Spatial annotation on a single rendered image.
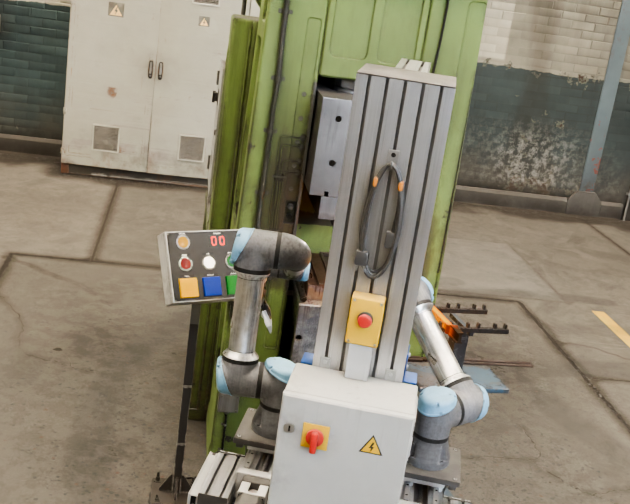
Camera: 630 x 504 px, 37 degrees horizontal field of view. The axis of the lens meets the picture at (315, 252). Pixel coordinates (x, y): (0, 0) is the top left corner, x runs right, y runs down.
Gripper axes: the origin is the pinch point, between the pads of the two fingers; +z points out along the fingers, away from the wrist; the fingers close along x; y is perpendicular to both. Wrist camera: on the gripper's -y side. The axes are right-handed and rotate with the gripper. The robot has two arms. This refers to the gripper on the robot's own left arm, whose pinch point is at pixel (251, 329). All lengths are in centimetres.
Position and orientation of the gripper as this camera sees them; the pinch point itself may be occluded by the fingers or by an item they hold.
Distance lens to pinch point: 356.2
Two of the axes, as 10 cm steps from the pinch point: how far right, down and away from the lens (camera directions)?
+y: -1.5, 2.8, -9.5
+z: -1.4, 9.5, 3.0
